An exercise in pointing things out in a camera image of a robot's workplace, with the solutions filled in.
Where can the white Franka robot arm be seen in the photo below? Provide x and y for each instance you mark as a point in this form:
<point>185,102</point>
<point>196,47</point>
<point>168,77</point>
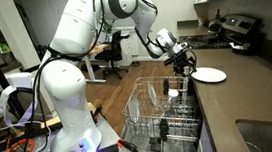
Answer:
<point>65,89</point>

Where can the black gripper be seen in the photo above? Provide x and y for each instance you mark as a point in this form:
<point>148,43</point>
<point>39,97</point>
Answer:
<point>183,58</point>

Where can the clear drinking glass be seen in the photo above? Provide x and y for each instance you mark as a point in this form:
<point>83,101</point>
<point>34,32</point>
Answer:
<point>168,109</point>

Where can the wooden desk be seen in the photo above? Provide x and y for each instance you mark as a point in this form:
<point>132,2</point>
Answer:
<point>98,48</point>

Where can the black and steel stove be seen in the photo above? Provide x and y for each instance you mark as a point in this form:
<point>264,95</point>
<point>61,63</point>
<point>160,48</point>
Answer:
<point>238,24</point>

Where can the grey lower cabinets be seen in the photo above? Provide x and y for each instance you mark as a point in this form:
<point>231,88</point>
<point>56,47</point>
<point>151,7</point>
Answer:
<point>207,146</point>

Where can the white ceramic plate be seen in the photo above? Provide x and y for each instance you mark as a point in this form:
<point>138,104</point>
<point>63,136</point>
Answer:
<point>152,94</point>
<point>134,109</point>
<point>209,75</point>

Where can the black office chair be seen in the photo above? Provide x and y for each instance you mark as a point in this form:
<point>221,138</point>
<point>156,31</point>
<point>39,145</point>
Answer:
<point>113,53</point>

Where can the steel kitchen sink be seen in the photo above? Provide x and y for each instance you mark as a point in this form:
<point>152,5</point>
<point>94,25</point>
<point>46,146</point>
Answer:
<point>265,134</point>

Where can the green potted plant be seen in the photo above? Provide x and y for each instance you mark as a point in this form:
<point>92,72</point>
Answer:
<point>107,26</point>

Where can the black tray with white items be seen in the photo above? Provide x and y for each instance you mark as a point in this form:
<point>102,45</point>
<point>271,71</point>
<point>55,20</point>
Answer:
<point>244,50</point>

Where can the white mug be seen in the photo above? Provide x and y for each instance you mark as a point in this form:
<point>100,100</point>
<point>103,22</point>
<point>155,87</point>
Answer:
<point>174,93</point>

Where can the orange and black clamp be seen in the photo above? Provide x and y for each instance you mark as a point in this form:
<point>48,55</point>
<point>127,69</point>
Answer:
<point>127,145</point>
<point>97,113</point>

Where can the white box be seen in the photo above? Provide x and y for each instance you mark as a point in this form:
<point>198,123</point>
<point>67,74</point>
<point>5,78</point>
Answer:
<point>19,80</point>

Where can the black item in rack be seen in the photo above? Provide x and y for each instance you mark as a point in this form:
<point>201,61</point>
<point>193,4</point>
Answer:
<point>166,87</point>
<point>163,128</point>

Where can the dark kettle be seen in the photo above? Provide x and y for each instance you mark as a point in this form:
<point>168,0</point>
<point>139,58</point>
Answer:
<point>215,25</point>

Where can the white drawer unit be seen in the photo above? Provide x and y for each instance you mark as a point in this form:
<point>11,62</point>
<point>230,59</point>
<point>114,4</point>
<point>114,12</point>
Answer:
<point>127,50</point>

